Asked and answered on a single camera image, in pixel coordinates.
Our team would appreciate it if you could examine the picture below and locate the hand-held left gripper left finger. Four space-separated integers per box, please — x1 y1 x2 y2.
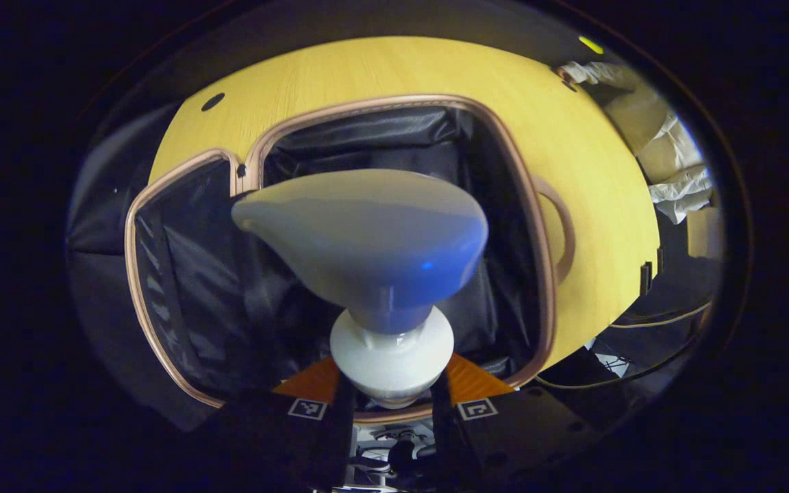
213 356 358 493

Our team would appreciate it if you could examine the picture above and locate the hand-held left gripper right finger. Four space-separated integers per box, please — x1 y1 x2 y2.
429 353 594 491

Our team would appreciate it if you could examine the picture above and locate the white skin care tube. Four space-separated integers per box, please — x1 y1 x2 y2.
231 169 489 409

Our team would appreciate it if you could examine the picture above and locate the pink suitcase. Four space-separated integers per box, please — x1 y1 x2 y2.
124 94 577 425

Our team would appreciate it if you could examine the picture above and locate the beige cardboard box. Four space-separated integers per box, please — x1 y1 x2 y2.
605 86 671 182

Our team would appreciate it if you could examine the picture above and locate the thin beige cable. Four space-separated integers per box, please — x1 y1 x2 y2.
610 301 712 330

